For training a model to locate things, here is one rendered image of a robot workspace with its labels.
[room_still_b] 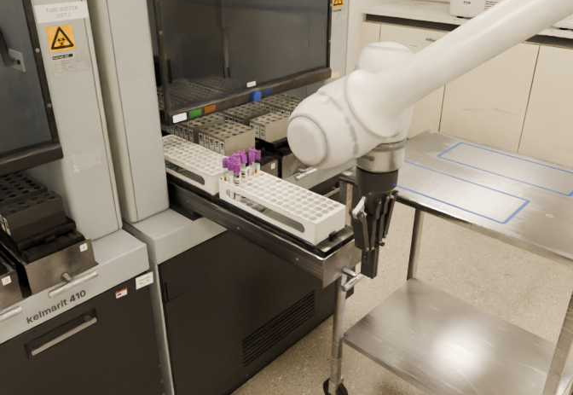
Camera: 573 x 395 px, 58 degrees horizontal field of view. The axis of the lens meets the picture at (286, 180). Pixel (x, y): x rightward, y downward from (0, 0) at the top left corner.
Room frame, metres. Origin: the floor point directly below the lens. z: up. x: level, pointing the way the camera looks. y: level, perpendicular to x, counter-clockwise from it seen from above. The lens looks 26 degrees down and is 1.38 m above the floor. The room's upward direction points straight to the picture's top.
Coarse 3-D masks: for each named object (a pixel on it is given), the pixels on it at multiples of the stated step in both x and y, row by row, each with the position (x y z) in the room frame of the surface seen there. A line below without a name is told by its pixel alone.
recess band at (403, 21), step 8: (368, 16) 3.67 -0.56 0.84; (376, 16) 3.62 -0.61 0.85; (384, 16) 3.58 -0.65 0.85; (400, 24) 3.49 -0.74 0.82; (408, 24) 3.45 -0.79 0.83; (416, 24) 3.41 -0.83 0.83; (424, 24) 3.38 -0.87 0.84; (432, 24) 3.34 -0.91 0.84; (440, 24) 3.30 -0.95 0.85; (448, 24) 3.27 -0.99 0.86; (528, 40) 2.93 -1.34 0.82; (536, 40) 2.90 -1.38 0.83; (544, 40) 2.88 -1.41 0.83; (552, 40) 2.85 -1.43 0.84; (560, 40) 2.82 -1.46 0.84; (568, 40) 2.79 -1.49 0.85
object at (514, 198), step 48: (432, 144) 1.39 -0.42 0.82; (480, 144) 1.39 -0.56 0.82; (432, 192) 1.09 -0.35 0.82; (480, 192) 1.09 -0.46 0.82; (528, 192) 1.09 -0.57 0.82; (528, 240) 0.88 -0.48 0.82; (336, 288) 1.19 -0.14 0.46; (432, 288) 1.43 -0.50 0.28; (336, 336) 1.19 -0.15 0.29; (384, 336) 1.20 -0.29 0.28; (432, 336) 1.20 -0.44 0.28; (480, 336) 1.20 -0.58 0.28; (528, 336) 1.20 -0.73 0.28; (336, 384) 1.18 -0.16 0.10; (432, 384) 1.02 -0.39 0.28; (480, 384) 1.02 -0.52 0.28; (528, 384) 1.02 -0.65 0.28
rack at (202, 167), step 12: (168, 144) 1.29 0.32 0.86; (180, 144) 1.30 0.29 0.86; (192, 144) 1.28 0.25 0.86; (168, 156) 1.20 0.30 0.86; (180, 156) 1.20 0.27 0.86; (192, 156) 1.20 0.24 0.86; (204, 156) 1.20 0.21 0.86; (216, 156) 1.20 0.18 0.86; (168, 168) 1.21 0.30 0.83; (180, 168) 1.24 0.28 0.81; (192, 168) 1.14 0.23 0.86; (204, 168) 1.13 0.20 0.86; (216, 168) 1.13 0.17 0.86; (192, 180) 1.14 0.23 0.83; (204, 180) 1.18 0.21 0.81; (216, 180) 1.09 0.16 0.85; (216, 192) 1.09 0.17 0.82
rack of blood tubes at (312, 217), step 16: (240, 176) 1.09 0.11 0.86; (256, 176) 1.09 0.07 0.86; (272, 176) 1.09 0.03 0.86; (224, 192) 1.05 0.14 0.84; (240, 192) 1.02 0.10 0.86; (256, 192) 1.01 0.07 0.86; (272, 192) 1.00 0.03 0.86; (288, 192) 1.01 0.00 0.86; (304, 192) 1.02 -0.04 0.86; (256, 208) 1.03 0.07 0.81; (272, 208) 0.95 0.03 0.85; (288, 208) 0.93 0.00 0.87; (304, 208) 0.94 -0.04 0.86; (320, 208) 0.94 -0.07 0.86; (336, 208) 0.93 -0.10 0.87; (288, 224) 0.96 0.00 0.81; (304, 224) 0.89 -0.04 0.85; (320, 224) 0.88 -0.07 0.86; (336, 224) 0.92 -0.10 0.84; (320, 240) 0.88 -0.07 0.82
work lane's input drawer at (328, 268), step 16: (176, 192) 1.16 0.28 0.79; (192, 192) 1.12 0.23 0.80; (192, 208) 1.12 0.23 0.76; (208, 208) 1.07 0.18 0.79; (224, 208) 1.04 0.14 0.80; (224, 224) 1.03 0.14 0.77; (240, 224) 1.00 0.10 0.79; (256, 224) 0.97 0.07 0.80; (272, 224) 0.95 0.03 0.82; (256, 240) 0.96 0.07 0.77; (272, 240) 0.93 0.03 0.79; (288, 240) 0.91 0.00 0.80; (336, 240) 0.89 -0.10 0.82; (352, 240) 0.91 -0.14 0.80; (288, 256) 0.90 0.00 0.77; (304, 256) 0.87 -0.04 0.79; (320, 256) 0.85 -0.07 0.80; (336, 256) 0.86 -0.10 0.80; (352, 256) 0.90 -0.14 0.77; (320, 272) 0.84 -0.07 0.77; (336, 272) 0.86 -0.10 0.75; (352, 272) 0.87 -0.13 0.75
